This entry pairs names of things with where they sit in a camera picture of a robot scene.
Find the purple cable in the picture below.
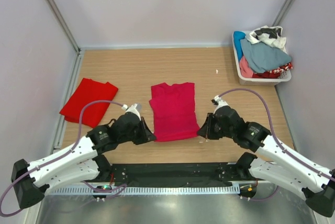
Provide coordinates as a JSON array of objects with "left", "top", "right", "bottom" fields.
[
  {"left": 0, "top": 100, "right": 129, "bottom": 217},
  {"left": 213, "top": 88, "right": 335, "bottom": 201}
]

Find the white black patterned shirt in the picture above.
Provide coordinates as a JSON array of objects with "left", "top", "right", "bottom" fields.
[{"left": 245, "top": 26, "right": 286, "bottom": 52}]

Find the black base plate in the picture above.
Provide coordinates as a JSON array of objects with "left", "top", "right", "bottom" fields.
[{"left": 111, "top": 162, "right": 255, "bottom": 188}]

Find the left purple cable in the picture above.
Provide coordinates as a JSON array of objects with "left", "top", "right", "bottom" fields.
[{"left": 0, "top": 100, "right": 129, "bottom": 217}]

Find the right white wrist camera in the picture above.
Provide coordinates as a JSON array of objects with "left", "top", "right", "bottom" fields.
[{"left": 211, "top": 95, "right": 229, "bottom": 110}]

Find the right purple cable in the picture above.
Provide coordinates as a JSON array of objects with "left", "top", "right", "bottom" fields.
[{"left": 213, "top": 88, "right": 335, "bottom": 201}]

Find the slotted cable duct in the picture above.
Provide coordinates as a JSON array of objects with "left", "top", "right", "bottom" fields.
[{"left": 50, "top": 184, "right": 240, "bottom": 196}]

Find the white laundry basket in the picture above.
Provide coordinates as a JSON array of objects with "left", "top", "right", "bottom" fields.
[{"left": 231, "top": 26, "right": 293, "bottom": 85}]

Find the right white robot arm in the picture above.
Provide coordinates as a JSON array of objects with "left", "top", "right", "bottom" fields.
[{"left": 197, "top": 101, "right": 334, "bottom": 218}]

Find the pink shirt in basket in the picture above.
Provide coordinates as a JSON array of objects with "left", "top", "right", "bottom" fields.
[{"left": 239, "top": 56, "right": 254, "bottom": 79}]

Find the grey blue t shirt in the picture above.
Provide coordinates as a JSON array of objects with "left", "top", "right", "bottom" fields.
[{"left": 240, "top": 39, "right": 292, "bottom": 73}]

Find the red t shirt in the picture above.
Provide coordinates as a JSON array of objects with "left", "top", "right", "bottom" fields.
[{"left": 60, "top": 78, "right": 118, "bottom": 128}]

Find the red white patterned shirt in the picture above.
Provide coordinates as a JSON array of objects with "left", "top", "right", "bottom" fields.
[{"left": 253, "top": 63, "right": 293, "bottom": 79}]

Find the bright blue shirt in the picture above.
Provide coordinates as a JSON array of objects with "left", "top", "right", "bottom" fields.
[{"left": 233, "top": 31, "right": 245, "bottom": 61}]

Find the magenta t shirt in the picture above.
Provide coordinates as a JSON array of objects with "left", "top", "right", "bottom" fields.
[{"left": 149, "top": 82, "right": 199, "bottom": 142}]

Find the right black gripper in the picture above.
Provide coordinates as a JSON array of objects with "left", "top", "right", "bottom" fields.
[{"left": 198, "top": 113, "right": 235, "bottom": 140}]

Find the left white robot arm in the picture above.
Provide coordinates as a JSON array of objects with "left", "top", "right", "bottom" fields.
[{"left": 11, "top": 112, "right": 156, "bottom": 209}]

